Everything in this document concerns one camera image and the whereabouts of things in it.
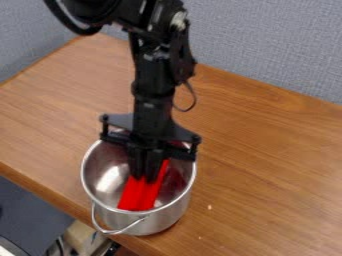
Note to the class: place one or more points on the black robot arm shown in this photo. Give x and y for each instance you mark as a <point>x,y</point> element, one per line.
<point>158,28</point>

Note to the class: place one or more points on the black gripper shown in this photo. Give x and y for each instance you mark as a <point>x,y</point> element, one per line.
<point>149,130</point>

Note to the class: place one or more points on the red plastic block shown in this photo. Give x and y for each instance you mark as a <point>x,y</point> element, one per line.
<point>139,193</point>

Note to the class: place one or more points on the beige box under table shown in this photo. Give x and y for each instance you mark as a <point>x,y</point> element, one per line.
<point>82,241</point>

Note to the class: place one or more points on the shiny metal pot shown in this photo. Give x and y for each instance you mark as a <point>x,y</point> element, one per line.
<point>105,173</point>

